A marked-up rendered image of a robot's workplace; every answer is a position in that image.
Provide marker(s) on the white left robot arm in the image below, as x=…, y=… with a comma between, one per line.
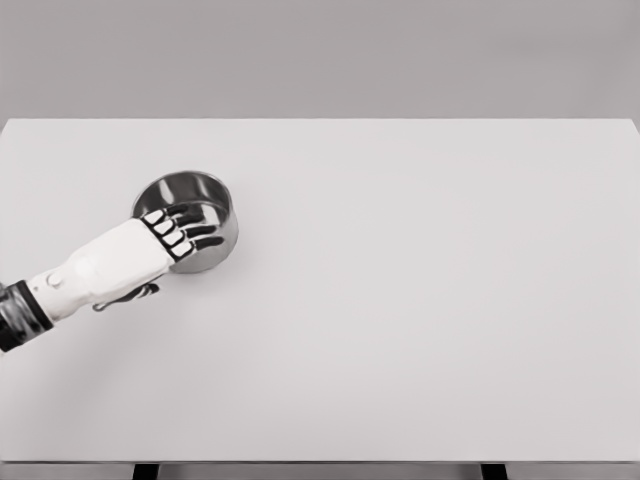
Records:
x=35, y=300

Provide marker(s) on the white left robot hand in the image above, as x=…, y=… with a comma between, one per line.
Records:
x=131, y=250

